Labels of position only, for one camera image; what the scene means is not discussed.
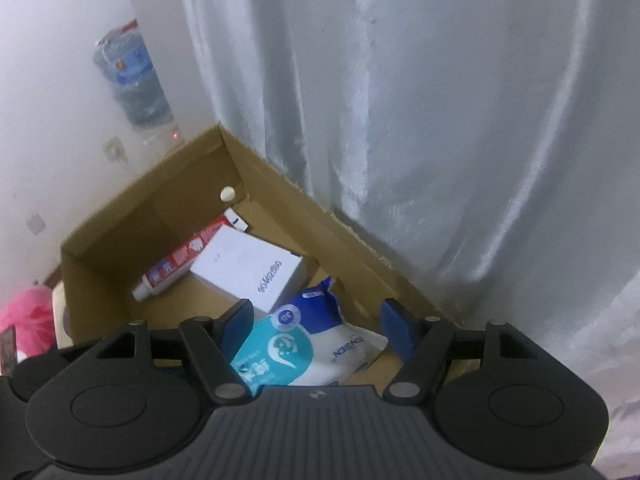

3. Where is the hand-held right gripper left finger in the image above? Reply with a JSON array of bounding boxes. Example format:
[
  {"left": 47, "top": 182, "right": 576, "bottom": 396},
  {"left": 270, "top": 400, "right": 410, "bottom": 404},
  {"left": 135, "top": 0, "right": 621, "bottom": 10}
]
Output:
[{"left": 95, "top": 299, "right": 255, "bottom": 406}]

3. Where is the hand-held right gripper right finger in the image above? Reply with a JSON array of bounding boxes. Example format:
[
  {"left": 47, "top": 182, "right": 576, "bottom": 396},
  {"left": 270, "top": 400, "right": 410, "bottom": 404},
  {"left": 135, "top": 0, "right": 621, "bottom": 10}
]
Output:
[{"left": 380, "top": 298, "right": 543, "bottom": 406}]

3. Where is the white blue teal soft packet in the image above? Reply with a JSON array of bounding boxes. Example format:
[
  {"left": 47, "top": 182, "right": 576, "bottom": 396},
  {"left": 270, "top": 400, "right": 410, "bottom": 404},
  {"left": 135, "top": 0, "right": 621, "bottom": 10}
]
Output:
[{"left": 230, "top": 276, "right": 390, "bottom": 396}]

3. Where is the small white carton box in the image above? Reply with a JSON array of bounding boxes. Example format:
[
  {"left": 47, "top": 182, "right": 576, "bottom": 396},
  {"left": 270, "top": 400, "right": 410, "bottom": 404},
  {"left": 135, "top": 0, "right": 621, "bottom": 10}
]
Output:
[{"left": 190, "top": 224, "right": 308, "bottom": 313}]

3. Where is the brown cardboard box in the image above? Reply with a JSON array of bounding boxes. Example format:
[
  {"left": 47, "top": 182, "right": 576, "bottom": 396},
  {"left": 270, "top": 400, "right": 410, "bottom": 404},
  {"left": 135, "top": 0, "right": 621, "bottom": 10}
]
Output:
[{"left": 60, "top": 124, "right": 461, "bottom": 386}]

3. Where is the red and white toothpaste tube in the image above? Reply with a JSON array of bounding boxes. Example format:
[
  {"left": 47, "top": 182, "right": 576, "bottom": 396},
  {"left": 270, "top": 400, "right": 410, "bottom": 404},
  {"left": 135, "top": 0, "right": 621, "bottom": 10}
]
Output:
[{"left": 131, "top": 208, "right": 249, "bottom": 302}]

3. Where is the grey shiny curtain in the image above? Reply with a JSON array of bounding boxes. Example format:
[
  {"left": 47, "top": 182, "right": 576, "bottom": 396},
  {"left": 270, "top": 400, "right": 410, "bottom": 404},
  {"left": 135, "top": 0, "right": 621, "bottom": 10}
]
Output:
[{"left": 172, "top": 0, "right": 640, "bottom": 411}]

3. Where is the white water dispenser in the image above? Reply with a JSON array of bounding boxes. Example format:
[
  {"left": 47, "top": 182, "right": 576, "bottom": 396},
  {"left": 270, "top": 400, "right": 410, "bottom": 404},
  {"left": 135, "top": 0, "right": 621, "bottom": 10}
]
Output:
[{"left": 135, "top": 122, "right": 191, "bottom": 153}]

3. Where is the pink plush toy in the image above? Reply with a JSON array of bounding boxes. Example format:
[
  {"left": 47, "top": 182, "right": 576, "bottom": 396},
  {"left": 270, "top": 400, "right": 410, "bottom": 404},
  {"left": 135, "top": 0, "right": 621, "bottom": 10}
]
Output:
[{"left": 0, "top": 287, "right": 56, "bottom": 361}]

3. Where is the white wall socket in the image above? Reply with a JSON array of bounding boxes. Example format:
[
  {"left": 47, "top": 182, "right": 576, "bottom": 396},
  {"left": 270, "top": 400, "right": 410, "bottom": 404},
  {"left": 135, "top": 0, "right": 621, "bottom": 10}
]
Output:
[{"left": 102, "top": 136, "right": 128, "bottom": 163}]

